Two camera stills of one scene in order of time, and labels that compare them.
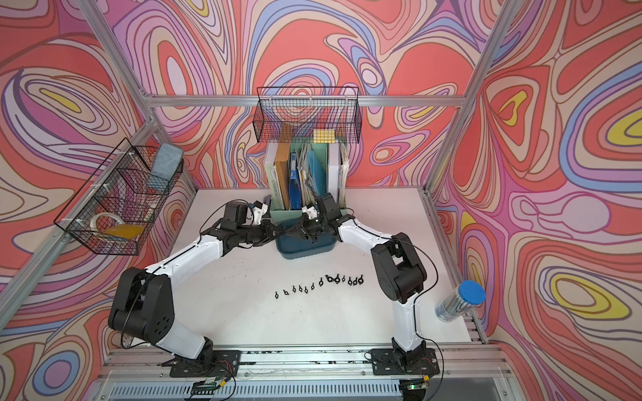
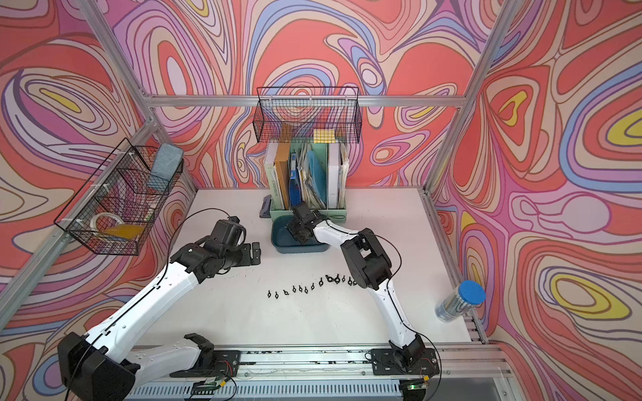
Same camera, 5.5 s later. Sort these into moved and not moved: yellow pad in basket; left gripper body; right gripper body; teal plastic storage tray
Moved: left gripper body
Not moved: teal plastic storage tray; right gripper body; yellow pad in basket
